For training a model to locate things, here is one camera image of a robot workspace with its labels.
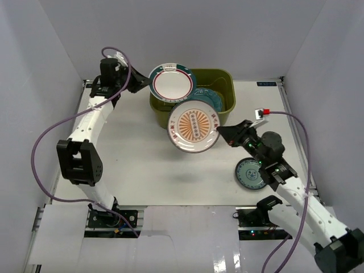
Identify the teal scalloped plate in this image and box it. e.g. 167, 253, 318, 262
188, 88, 223, 112

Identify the small blue white plate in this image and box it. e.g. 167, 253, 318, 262
235, 158, 267, 191

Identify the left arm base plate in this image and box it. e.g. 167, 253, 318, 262
84, 209, 143, 239

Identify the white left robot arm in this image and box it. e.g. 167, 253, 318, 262
56, 56, 150, 227

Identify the orange sunburst plate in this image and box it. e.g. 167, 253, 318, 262
167, 100, 220, 154

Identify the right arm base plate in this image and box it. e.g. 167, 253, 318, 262
232, 206, 292, 241

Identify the olive green plastic bin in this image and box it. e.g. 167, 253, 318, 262
149, 68, 236, 129

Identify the white plate teal rim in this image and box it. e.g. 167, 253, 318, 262
149, 63, 197, 103

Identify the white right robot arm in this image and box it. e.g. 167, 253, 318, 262
217, 120, 363, 272

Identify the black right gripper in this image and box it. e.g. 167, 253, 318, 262
217, 120, 267, 167

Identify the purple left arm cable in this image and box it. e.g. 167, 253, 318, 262
30, 47, 140, 237

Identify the right blue table label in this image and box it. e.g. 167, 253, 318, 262
257, 81, 277, 86

